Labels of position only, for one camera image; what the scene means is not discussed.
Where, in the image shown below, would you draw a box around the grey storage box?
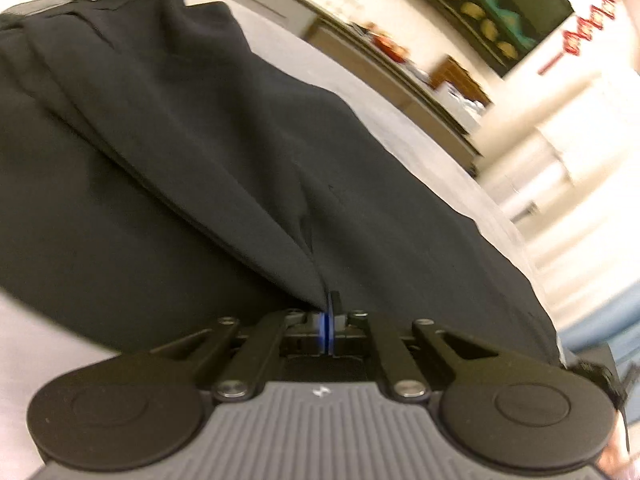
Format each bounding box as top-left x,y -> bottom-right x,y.
435,82 -> 486,133

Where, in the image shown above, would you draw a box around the black pants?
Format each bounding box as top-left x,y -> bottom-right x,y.
0,0 -> 568,366

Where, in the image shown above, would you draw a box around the light blue cloth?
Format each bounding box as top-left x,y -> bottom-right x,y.
557,285 -> 640,361

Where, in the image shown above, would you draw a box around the grey wooden sideboard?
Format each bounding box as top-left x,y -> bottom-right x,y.
200,0 -> 483,176

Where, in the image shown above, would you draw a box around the red plate of fruit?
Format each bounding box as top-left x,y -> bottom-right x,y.
370,30 -> 411,61

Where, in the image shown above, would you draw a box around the dark patterned wall tapestry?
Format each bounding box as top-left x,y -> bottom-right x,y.
385,0 -> 573,78

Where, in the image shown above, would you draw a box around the brown wooden board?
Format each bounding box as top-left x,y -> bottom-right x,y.
430,55 -> 488,106

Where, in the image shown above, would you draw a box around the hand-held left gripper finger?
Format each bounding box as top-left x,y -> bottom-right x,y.
327,290 -> 506,403
150,310 -> 328,403

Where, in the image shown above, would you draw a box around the white lace curtain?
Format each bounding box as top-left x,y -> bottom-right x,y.
475,85 -> 640,331

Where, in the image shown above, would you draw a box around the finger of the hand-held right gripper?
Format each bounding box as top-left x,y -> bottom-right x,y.
562,357 -> 628,413

